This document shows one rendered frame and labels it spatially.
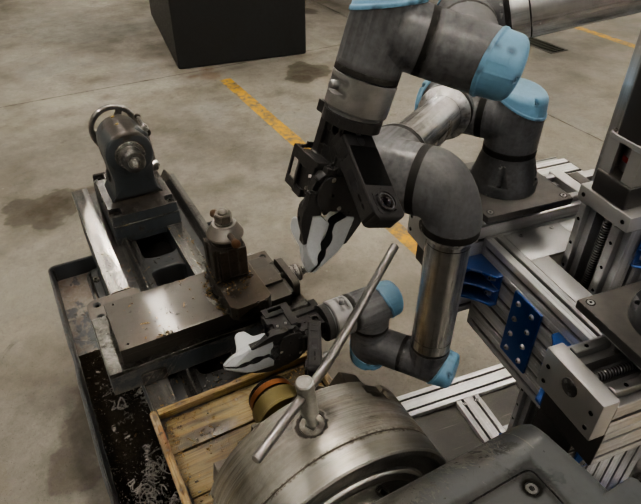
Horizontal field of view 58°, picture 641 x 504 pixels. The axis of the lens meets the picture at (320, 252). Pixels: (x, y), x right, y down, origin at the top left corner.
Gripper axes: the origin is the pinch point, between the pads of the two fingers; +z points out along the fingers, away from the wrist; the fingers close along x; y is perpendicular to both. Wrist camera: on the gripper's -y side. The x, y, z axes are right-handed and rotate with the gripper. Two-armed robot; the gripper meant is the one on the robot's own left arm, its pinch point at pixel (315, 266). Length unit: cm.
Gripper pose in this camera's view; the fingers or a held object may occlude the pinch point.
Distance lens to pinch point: 74.8
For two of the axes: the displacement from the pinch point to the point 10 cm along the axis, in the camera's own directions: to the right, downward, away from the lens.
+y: -4.7, -5.4, 7.0
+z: -2.7, 8.4, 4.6
